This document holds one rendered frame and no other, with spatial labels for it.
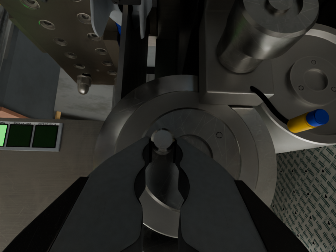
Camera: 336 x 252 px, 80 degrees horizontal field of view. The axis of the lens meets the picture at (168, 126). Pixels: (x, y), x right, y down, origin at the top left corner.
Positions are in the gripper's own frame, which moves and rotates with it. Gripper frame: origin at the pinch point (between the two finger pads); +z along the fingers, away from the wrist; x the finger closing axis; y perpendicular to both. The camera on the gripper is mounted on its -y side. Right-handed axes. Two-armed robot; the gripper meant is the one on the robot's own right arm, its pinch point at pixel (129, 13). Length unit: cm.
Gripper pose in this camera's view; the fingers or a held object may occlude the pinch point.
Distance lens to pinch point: 26.0
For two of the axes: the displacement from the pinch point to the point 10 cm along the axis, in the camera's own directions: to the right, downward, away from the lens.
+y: -0.2, 9.8, -2.2
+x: 10.0, 0.3, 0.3
